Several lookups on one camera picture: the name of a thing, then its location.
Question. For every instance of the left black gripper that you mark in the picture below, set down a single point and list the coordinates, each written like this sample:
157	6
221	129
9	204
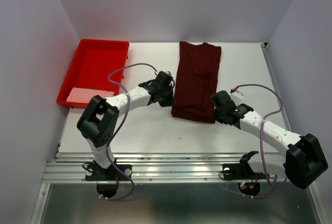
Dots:
170	102

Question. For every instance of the red plastic tray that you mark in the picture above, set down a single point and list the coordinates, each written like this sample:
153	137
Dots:
88	72

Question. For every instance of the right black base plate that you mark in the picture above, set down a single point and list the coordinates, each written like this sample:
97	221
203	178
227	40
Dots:
238	171

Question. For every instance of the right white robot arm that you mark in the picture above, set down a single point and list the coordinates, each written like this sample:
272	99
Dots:
300	158

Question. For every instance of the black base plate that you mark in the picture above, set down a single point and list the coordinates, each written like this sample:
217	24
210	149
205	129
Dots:
96	173
238	171

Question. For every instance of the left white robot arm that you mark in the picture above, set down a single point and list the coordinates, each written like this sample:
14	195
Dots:
98	123

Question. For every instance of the aluminium rail frame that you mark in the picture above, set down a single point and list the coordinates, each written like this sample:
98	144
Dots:
176	164

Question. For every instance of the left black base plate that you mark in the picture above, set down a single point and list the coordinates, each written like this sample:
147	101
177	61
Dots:
96	173

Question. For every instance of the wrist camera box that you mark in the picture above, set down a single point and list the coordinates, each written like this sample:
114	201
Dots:
223	100
164	80

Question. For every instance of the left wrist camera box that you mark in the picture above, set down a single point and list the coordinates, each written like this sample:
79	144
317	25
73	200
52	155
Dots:
164	80

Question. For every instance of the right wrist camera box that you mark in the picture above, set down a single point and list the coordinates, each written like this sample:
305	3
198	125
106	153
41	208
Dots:
223	100

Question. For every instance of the dark red t shirt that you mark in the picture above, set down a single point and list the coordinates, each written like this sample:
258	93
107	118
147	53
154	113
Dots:
196	81

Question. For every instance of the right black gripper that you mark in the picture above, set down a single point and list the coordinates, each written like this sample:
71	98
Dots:
217	117

